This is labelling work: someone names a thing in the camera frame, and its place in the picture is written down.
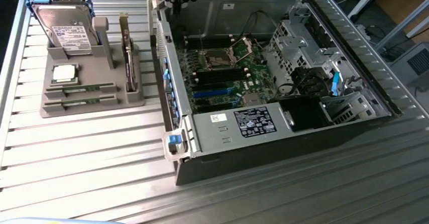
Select silver CPU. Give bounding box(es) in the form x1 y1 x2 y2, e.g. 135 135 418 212
51 64 80 82

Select blue wire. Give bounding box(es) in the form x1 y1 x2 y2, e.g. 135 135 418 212
329 70 343 97

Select black expansion slot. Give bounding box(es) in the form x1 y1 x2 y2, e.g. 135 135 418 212
194 100 238 110
191 81 232 92

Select metal socket cover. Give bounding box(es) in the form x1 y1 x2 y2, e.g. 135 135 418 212
227 36 255 58

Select CPU socket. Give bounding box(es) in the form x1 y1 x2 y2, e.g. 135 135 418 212
199 47 236 71

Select black RAM slot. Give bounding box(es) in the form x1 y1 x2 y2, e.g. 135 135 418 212
196 69 247 78
195 67 246 75
196 72 248 81
196 75 250 84

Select grey power supply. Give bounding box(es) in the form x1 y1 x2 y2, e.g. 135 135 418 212
191 101 298 157

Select graphics card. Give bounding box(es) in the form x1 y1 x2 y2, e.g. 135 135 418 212
117 12 139 93

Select blue case latch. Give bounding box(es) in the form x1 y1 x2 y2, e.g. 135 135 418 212
164 133 182 147

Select blue expansion slot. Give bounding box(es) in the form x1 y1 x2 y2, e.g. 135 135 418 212
191 88 232 98

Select green RAM stick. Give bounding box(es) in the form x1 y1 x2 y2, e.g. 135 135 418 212
61 97 117 107
61 83 115 92

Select silver hard disk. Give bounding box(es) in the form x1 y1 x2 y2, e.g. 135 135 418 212
32 4 93 57

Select open black PC case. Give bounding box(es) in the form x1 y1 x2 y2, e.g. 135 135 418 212
145 0 403 186

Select blue disk carrier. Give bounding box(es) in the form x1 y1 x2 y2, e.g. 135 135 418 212
24 0 101 46

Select black wire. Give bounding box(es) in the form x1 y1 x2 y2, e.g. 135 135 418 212
246 9 279 35

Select green motherboard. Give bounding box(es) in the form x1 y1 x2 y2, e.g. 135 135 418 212
173 32 280 115

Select metal disk bay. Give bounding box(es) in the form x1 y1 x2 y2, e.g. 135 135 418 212
266 0 341 98

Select light blue object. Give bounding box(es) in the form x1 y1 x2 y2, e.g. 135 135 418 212
0 216 83 224

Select grey box with vent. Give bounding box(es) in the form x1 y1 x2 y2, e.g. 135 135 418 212
389 42 429 90

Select grey parts rack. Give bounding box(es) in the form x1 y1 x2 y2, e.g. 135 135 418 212
39 17 147 120

